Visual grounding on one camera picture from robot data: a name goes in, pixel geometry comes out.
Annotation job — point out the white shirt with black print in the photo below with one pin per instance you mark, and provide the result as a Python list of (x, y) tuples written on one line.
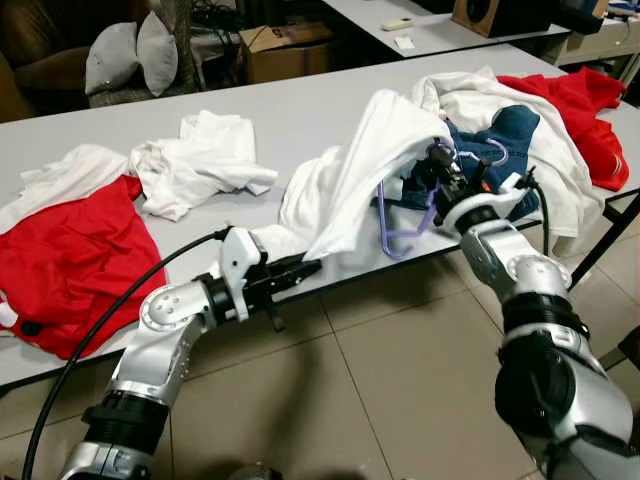
[(360, 160)]

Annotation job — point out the white remote control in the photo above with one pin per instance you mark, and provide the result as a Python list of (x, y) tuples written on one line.
[(396, 24)]

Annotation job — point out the brown cardboard box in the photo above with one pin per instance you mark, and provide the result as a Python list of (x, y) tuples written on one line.
[(285, 55)]

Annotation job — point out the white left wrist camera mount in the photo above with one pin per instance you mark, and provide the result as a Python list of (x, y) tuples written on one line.
[(238, 260)]

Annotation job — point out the small white paper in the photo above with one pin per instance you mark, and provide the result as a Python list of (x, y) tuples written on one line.
[(404, 42)]

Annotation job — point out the wooden loudspeaker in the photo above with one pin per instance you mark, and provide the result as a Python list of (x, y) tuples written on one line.
[(500, 16)]

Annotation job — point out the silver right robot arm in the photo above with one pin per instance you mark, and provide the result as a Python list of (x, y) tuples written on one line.
[(560, 400)]

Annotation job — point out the brown armchair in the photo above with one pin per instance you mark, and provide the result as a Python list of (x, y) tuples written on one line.
[(40, 70)]

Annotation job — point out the crumpled white garment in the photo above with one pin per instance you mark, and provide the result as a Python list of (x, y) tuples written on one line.
[(200, 160)]

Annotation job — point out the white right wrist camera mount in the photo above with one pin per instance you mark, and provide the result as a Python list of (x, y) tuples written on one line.
[(455, 215)]

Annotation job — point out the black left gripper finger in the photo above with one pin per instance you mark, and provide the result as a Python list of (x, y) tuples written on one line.
[(297, 282), (298, 267)]

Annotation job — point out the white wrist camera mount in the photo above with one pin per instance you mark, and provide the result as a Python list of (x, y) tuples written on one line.
[(238, 260), (455, 215)]

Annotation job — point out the grey table with black legs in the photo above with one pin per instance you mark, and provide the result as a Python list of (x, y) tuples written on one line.
[(290, 120)]

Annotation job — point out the blue denim garment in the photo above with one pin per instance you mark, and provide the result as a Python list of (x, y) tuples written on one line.
[(515, 130)]

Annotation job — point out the red garment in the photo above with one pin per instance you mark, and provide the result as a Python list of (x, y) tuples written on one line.
[(590, 110), (70, 270)]

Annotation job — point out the white desk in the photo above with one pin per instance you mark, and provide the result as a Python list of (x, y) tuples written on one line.
[(440, 42)]

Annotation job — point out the purple plastic hanger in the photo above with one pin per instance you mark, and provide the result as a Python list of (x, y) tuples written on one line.
[(382, 220)]

